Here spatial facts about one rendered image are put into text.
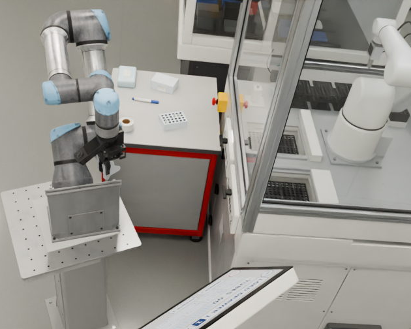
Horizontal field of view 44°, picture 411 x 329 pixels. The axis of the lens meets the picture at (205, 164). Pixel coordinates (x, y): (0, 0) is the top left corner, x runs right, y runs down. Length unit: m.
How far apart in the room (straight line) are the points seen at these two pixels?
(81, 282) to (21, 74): 2.32
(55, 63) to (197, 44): 1.31
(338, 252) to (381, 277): 0.28
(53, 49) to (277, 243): 1.05
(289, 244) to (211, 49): 1.37
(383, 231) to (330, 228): 0.20
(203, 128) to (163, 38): 2.32
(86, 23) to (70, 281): 1.06
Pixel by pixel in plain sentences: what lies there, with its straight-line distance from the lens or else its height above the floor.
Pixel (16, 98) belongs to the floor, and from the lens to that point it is 4.02.
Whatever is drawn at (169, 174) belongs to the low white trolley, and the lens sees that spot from 2.59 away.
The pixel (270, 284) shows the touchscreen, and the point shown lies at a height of 1.20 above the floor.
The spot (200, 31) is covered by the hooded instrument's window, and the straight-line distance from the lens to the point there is 2.91.
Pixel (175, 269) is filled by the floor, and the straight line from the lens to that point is 2.90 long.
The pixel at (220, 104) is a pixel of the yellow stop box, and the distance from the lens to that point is 2.53.
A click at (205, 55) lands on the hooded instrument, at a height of 0.85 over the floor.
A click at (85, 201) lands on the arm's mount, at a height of 0.96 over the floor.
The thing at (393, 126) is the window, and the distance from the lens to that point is 1.66.
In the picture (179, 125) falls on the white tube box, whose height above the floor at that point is 0.78.
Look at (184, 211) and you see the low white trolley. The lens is 2.78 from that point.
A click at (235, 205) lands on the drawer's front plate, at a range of 1.98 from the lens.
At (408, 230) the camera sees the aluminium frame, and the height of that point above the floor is 1.01.
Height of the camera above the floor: 2.36
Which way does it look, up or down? 43 degrees down
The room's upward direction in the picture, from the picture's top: 10 degrees clockwise
